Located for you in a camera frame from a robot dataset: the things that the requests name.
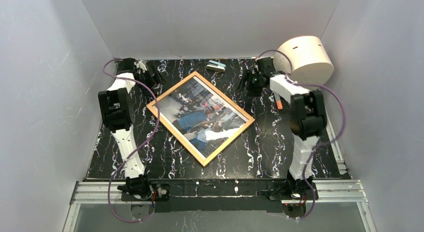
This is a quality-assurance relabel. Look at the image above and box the orange grey marker pen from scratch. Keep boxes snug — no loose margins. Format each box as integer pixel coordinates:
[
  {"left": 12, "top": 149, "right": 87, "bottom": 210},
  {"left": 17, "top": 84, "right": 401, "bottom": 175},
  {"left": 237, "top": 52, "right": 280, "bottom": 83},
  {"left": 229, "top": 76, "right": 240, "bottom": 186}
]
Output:
[{"left": 274, "top": 92, "right": 283, "bottom": 110}]

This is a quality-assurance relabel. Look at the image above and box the light wooden picture frame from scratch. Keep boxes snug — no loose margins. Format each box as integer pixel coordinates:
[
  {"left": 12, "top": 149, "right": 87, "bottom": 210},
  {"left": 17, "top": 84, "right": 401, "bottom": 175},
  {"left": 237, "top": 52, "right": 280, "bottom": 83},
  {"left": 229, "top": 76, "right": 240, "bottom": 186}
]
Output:
[{"left": 146, "top": 70, "right": 256, "bottom": 168}]

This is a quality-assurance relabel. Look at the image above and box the printed street photo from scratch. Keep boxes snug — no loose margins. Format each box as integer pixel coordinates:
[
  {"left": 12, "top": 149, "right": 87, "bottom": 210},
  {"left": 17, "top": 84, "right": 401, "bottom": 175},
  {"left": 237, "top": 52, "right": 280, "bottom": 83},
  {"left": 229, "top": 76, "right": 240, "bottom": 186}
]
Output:
[{"left": 151, "top": 75, "right": 250, "bottom": 159}]

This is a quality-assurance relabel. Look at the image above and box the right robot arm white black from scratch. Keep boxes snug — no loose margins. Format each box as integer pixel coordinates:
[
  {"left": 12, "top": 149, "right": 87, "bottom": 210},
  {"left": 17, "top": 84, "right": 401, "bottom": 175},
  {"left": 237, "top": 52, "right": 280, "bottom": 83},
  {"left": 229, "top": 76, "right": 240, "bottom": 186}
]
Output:
[{"left": 237, "top": 57, "right": 327, "bottom": 201}]

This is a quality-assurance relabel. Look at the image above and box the white cylindrical container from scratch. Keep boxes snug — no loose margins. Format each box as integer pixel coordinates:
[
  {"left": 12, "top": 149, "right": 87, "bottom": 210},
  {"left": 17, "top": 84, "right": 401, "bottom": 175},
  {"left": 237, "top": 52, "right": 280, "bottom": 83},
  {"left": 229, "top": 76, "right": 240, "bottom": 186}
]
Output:
[{"left": 273, "top": 35, "right": 334, "bottom": 85}]

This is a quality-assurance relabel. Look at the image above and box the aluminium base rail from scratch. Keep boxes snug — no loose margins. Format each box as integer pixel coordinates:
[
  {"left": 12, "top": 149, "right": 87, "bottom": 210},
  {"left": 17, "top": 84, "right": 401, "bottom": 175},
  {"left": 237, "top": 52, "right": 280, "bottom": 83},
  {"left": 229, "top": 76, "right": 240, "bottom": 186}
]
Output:
[{"left": 63, "top": 180, "right": 376, "bottom": 232}]

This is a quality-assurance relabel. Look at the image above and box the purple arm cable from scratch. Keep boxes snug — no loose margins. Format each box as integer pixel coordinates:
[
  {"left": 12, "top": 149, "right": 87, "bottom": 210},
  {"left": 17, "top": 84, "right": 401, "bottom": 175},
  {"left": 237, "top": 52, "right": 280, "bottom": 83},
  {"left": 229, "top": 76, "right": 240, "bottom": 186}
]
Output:
[
  {"left": 101, "top": 58, "right": 161, "bottom": 224},
  {"left": 255, "top": 50, "right": 347, "bottom": 220}
]

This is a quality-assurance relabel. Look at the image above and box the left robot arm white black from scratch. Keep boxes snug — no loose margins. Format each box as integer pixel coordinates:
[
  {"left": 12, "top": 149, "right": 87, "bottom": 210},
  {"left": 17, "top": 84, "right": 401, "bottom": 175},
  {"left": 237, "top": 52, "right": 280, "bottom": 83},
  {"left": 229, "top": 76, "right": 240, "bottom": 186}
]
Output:
[{"left": 98, "top": 58, "right": 163, "bottom": 200}]

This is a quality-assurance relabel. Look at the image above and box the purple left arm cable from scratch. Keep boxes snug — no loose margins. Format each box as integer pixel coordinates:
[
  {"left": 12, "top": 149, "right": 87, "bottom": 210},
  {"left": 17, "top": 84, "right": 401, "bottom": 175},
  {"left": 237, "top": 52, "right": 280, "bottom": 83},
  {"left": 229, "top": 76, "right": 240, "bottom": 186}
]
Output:
[{"left": 101, "top": 58, "right": 161, "bottom": 224}]

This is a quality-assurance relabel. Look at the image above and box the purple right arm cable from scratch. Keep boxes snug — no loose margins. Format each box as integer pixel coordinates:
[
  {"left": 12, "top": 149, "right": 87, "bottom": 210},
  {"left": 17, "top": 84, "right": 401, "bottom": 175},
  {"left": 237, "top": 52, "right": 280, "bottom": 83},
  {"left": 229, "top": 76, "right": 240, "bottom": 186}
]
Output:
[{"left": 255, "top": 50, "right": 347, "bottom": 220}]

